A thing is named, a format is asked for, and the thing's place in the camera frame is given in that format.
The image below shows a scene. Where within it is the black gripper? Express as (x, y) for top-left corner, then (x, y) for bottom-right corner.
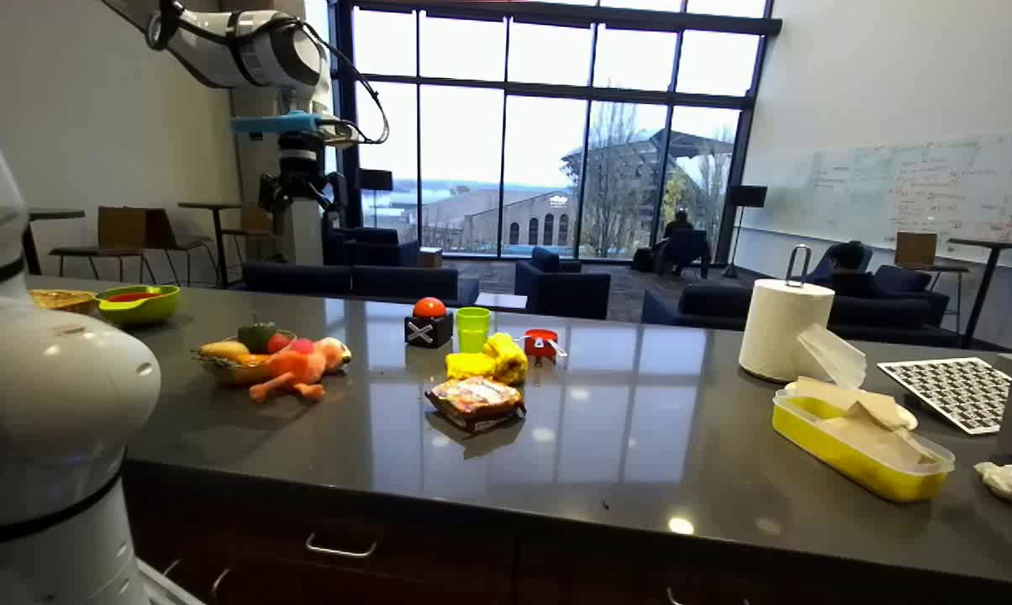
(257, 136), (344, 224)

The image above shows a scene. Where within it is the orange snack packet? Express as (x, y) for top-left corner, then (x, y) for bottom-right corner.
(420, 372), (527, 436)

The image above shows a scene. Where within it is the brown cardboard box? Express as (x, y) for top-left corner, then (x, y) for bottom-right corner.
(892, 229), (942, 273)

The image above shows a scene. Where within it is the black floor lamp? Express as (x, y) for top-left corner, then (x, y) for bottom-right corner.
(358, 164), (400, 236)

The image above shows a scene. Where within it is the tall dark table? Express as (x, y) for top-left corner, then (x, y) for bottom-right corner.
(176, 198), (245, 291)

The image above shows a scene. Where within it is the long dark blue sofa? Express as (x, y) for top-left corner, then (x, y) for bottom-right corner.
(241, 257), (464, 307)

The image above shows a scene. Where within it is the dark chair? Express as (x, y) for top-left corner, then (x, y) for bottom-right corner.
(144, 205), (218, 285)

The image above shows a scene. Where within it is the green toy apple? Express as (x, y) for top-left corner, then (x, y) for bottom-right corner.
(237, 319), (279, 353)

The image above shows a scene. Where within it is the orange toy carrot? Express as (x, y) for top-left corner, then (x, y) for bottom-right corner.
(245, 331), (358, 408)

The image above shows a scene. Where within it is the yellow toy banana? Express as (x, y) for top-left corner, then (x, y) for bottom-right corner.
(195, 339), (273, 385)

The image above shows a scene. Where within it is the wooden chair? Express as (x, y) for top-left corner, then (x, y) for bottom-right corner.
(51, 205), (155, 285)

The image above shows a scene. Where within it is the green bowl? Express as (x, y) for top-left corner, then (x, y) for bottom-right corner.
(93, 281), (186, 329)

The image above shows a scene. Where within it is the green translucent cup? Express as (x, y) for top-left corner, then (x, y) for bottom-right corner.
(455, 307), (496, 355)

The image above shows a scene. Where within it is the small coffee table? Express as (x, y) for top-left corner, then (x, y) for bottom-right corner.
(476, 290), (533, 315)

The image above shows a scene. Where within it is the yellow plate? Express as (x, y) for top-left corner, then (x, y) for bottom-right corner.
(27, 285), (106, 319)

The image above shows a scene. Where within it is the yellow toy corn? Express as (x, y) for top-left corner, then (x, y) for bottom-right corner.
(480, 329), (533, 385)

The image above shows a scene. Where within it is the dark blue armchair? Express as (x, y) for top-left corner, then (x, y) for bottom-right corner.
(510, 244), (617, 321)

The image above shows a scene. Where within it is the red toy piece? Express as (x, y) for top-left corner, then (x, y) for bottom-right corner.
(523, 327), (570, 367)

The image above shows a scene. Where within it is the seated person at window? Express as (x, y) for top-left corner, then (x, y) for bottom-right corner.
(653, 209), (718, 278)

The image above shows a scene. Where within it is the dark wooden cabinet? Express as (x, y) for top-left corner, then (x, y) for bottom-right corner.
(121, 457), (1012, 605)

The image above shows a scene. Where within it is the white paper towel roll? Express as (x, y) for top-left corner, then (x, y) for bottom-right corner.
(736, 275), (836, 385)

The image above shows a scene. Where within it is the metal paper towel holder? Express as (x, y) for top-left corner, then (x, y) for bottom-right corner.
(784, 242), (817, 290)

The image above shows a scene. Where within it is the clear plastic lid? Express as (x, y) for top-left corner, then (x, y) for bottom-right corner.
(793, 321), (871, 392)

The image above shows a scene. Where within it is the dark blue corner sofa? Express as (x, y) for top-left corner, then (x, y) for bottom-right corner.
(640, 262), (968, 348)

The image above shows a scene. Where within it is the beige cloth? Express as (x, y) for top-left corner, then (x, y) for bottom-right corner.
(788, 375), (947, 476)

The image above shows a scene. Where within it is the yellow plastic container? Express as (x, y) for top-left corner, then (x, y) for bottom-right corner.
(769, 383), (959, 505)

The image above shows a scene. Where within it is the black white checkerboard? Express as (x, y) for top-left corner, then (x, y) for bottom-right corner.
(876, 353), (1012, 436)

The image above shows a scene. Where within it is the tall black table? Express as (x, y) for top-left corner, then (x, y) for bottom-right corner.
(946, 236), (1012, 345)

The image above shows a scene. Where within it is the crumpled white tissue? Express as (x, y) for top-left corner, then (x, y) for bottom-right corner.
(972, 457), (1012, 508)

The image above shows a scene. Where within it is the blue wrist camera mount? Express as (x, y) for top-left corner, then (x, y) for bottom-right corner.
(231, 108), (358, 149)

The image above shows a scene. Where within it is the silver drawer handle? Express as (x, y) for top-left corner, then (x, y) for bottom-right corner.
(303, 526), (381, 561)

